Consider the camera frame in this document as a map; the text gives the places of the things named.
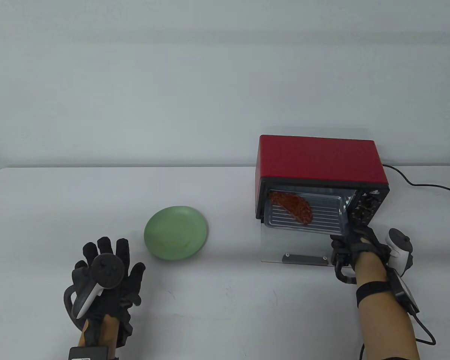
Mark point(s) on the black white right hand controller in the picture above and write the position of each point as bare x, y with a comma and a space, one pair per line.
399, 243

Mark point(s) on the black wrist sensor box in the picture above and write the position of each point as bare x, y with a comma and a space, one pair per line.
88, 353
403, 290

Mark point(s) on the brown grilled steak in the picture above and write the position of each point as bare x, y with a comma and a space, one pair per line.
294, 208

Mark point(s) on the person's left forearm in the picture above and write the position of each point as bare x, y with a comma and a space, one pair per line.
107, 332

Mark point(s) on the green round plate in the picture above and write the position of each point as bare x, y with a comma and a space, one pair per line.
176, 232

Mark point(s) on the black right wrist sensor box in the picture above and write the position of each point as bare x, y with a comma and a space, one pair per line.
403, 290

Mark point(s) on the red toaster oven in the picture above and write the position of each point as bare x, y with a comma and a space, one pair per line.
315, 157

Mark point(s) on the person's right forearm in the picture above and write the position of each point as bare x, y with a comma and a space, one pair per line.
386, 330

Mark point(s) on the black white left hand controller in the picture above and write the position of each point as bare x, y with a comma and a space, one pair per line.
107, 270

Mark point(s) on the person's right hand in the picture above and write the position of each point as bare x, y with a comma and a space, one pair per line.
360, 240

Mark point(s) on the black left wrist sensor box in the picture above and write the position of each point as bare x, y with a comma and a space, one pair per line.
88, 353

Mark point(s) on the silver metal baking tray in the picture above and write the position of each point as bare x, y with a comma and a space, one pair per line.
326, 217

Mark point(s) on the person's left hand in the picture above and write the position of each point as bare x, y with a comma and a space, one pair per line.
123, 255

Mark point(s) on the black white hand controller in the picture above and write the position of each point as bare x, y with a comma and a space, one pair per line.
399, 243
107, 270

